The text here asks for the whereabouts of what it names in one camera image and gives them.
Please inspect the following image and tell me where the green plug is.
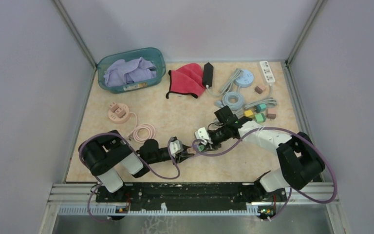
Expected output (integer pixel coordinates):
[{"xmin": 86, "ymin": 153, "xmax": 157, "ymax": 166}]
[
  {"xmin": 197, "ymin": 145, "xmax": 205, "ymax": 152},
  {"xmin": 255, "ymin": 113, "xmax": 266, "ymax": 123}
]

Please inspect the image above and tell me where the pink cable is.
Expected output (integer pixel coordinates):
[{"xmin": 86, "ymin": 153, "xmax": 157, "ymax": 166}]
[{"xmin": 127, "ymin": 111, "xmax": 158, "ymax": 143}]

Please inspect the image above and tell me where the yellow USB charger plug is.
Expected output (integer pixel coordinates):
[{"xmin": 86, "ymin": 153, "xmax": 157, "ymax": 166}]
[{"xmin": 243, "ymin": 110, "xmax": 255, "ymax": 118}]

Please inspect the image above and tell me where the blue-grey socket cable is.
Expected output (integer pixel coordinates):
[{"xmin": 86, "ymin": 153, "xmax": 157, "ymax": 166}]
[{"xmin": 215, "ymin": 92, "xmax": 245, "ymax": 112}]

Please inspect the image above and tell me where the teal plug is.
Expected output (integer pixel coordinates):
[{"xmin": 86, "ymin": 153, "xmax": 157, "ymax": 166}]
[{"xmin": 255, "ymin": 103, "xmax": 267, "ymax": 113}]

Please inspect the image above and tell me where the round pink power socket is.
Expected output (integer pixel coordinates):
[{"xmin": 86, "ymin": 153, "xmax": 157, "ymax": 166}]
[{"xmin": 108, "ymin": 102, "xmax": 131, "ymax": 124}]

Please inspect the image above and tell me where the brown-pink charger plug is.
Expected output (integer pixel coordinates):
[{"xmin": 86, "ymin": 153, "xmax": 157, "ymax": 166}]
[{"xmin": 266, "ymin": 108, "xmax": 277, "ymax": 119}]

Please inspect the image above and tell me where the grey white-strip cable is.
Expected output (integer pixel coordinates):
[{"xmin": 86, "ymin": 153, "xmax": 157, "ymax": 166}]
[{"xmin": 235, "ymin": 84, "xmax": 278, "ymax": 117}]

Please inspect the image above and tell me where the pink USB charger plug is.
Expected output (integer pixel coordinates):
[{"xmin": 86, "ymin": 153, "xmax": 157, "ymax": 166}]
[{"xmin": 254, "ymin": 84, "xmax": 267, "ymax": 94}]

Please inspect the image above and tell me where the round blue power socket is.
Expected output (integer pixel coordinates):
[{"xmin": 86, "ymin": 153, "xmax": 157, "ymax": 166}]
[{"xmin": 233, "ymin": 69, "xmax": 254, "ymax": 88}]

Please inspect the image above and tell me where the black power strip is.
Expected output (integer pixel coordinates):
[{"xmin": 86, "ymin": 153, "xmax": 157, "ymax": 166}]
[{"xmin": 202, "ymin": 62, "xmax": 214, "ymax": 88}]

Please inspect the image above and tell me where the white power strip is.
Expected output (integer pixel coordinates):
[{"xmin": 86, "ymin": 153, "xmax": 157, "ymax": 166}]
[{"xmin": 259, "ymin": 61, "xmax": 276, "ymax": 85}]

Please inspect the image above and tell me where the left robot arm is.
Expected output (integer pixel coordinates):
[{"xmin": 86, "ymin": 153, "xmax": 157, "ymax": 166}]
[{"xmin": 78, "ymin": 130, "xmax": 196, "ymax": 202}]

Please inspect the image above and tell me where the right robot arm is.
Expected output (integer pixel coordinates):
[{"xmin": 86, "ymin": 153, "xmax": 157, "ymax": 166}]
[{"xmin": 206, "ymin": 117, "xmax": 325, "ymax": 201}]

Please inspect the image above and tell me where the red microfiber cloth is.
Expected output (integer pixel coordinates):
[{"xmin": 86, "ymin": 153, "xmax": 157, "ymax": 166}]
[{"xmin": 166, "ymin": 63, "xmax": 205, "ymax": 99}]

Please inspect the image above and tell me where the teal plastic bin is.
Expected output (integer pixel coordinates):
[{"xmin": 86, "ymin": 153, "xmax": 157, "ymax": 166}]
[{"xmin": 97, "ymin": 47, "xmax": 166, "ymax": 94}]

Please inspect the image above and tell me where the lavender cloth in bin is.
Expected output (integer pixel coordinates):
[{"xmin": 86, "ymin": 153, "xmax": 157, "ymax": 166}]
[{"xmin": 103, "ymin": 57, "xmax": 157, "ymax": 87}]

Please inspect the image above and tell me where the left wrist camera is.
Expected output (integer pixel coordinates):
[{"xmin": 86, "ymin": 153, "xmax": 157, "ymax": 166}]
[{"xmin": 168, "ymin": 137, "xmax": 184, "ymax": 158}]

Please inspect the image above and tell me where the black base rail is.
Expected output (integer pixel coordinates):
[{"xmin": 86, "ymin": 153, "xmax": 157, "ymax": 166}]
[{"xmin": 95, "ymin": 181, "xmax": 288, "ymax": 214}]

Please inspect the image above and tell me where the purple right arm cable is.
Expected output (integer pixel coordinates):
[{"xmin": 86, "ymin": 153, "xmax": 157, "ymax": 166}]
[{"xmin": 191, "ymin": 127, "xmax": 338, "ymax": 205}]

